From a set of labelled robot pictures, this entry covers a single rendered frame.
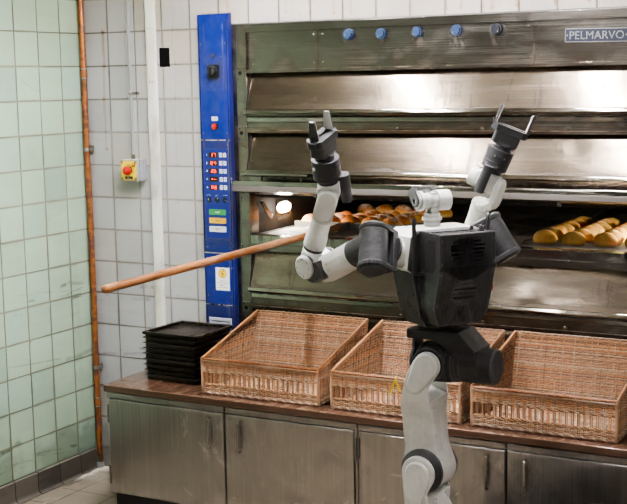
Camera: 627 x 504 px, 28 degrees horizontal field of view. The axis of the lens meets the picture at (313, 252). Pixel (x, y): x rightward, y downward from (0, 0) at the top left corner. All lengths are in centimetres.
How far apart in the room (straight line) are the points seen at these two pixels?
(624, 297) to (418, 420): 123
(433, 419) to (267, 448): 123
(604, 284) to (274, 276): 147
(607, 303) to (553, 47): 100
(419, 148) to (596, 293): 93
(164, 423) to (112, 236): 110
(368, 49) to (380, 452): 166
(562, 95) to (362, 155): 89
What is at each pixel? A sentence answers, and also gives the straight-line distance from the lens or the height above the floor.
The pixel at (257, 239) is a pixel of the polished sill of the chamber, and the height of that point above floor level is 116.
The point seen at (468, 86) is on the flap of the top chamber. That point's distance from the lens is 508.
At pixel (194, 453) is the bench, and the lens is 528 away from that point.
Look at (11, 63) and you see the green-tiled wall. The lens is 568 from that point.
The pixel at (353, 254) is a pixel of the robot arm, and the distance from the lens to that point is 384.
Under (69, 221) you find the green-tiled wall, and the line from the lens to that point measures 597.
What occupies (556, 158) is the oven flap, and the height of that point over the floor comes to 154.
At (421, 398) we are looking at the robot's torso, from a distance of 397.
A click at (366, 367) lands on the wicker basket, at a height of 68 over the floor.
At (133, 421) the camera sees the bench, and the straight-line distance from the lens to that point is 543.
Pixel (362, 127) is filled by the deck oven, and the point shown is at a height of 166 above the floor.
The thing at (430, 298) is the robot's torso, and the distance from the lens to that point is 381.
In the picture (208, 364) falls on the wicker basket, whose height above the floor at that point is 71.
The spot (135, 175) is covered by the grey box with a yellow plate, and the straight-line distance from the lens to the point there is 580.
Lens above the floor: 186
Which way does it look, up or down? 8 degrees down
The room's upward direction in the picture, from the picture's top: 1 degrees counter-clockwise
